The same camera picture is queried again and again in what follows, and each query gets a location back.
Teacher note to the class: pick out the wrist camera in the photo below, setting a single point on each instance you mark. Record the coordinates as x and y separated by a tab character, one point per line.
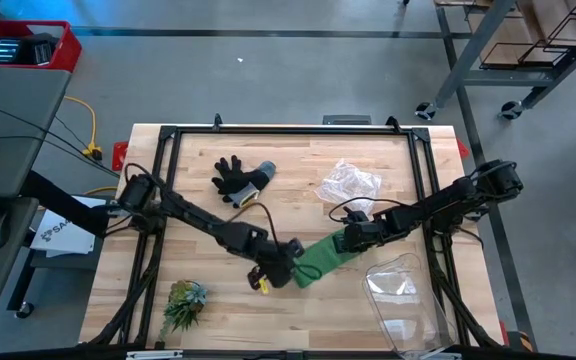
340	242
254	277

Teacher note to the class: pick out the black glove with yellow cuff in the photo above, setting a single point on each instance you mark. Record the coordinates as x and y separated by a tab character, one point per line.
235	180

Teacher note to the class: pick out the clear plastic container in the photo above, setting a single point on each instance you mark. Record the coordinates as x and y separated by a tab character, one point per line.
408	305

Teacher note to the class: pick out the silver metal bracket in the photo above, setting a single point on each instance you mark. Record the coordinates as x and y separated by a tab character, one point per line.
440	356
154	355

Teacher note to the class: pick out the black aluminium table frame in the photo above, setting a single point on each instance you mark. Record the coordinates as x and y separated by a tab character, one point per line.
293	131

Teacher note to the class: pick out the brown cardboard boxes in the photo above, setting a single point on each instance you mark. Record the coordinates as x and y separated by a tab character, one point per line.
513	30

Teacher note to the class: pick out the small yellow tag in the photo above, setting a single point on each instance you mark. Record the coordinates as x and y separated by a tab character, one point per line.
264	286

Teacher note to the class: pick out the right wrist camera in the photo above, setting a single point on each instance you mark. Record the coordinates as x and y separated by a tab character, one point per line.
340	242

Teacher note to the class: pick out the artificial succulent plant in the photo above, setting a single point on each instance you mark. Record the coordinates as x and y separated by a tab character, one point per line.
185	302

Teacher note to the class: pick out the red plastic crate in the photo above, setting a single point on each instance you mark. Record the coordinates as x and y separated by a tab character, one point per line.
70	50

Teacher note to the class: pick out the red tag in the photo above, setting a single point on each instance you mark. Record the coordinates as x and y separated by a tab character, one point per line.
119	156
463	149

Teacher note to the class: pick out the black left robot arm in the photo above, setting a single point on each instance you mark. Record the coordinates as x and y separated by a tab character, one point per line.
193	215

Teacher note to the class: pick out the green bandage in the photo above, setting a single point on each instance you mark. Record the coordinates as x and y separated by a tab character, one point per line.
323	260

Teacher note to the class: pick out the white printed paper sheet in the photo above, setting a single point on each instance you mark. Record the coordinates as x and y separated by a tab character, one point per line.
63	235

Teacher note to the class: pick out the black desk caster wheel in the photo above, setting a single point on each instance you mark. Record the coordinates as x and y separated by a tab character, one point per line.
24	310

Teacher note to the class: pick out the clear plastic bag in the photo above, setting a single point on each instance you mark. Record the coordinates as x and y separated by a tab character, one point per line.
348	182

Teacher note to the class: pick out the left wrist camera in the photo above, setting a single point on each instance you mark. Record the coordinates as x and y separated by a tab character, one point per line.
254	277

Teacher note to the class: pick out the black devices with vents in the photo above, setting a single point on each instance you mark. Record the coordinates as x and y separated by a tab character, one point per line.
23	50

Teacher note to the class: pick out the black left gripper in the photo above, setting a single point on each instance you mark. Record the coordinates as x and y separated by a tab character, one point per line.
278	265

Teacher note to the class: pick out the orange black striped foot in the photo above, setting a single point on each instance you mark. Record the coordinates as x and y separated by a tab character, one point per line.
522	342

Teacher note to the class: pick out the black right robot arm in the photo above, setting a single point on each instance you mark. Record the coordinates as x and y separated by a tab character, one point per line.
443	205

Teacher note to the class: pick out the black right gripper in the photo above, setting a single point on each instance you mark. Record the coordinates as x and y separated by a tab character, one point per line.
365	232

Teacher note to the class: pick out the black desk support beam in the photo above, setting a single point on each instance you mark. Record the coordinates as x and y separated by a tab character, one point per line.
63	202

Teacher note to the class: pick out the grey box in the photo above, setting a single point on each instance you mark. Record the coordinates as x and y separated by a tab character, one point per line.
346	120

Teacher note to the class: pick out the grey metal cart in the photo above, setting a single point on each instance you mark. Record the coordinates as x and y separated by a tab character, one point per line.
473	45

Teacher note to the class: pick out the grey desk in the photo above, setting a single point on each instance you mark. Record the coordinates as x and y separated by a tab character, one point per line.
13	125

